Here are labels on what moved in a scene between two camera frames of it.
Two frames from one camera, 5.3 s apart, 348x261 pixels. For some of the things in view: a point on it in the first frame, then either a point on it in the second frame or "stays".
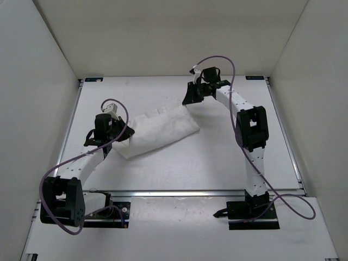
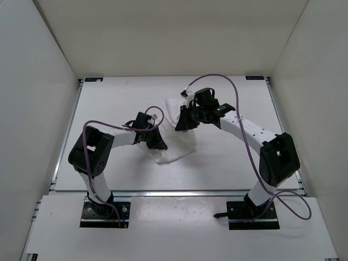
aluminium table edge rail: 198,192 stays
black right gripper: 191,97 -> 184,122
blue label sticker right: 254,78 stays
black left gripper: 129,131 -> 158,143
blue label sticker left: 95,79 stays
